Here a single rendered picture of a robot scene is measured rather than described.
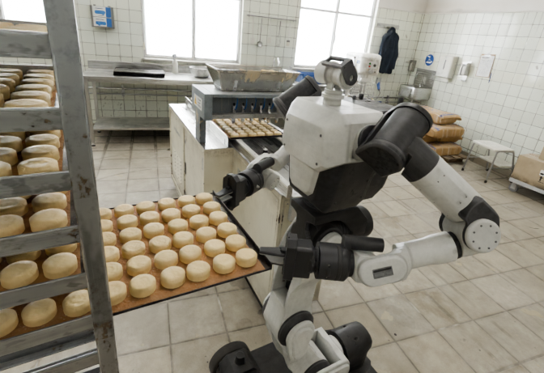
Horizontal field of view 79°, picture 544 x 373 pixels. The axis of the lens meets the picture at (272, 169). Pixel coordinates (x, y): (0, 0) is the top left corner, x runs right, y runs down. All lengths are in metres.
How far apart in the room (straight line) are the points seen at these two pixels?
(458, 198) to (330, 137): 0.32
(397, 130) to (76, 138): 0.61
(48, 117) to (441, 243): 0.80
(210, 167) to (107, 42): 3.39
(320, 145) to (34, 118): 0.60
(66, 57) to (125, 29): 4.73
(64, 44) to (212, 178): 1.78
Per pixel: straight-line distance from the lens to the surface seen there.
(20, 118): 0.52
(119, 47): 5.21
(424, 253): 0.86
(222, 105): 2.12
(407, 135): 0.79
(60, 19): 0.47
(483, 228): 0.87
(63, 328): 0.70
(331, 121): 0.84
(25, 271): 0.68
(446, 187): 0.83
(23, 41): 0.50
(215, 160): 2.13
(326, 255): 0.79
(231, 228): 0.88
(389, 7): 6.50
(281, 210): 1.60
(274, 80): 2.18
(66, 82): 0.48
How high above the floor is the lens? 1.54
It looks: 22 degrees down
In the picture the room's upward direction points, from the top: 6 degrees clockwise
